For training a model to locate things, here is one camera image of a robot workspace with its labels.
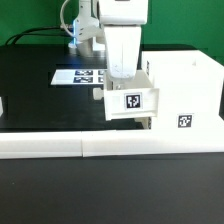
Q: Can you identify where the white drawer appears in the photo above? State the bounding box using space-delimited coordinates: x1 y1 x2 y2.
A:
93 70 159 121

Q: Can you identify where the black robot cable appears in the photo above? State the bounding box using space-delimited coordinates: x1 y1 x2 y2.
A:
4 23 75 46

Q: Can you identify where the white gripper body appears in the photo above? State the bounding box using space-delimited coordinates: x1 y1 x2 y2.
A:
104 26 141 80

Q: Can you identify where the white drawer cabinet box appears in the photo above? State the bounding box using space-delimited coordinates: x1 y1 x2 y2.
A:
141 50 224 131

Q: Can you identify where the white front fence rail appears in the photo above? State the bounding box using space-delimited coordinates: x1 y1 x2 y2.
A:
0 129 224 159

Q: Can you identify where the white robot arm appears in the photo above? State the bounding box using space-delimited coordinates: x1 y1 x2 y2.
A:
60 0 148 81

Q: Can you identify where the white marker sheet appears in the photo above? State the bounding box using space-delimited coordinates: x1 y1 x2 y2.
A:
51 69 104 85

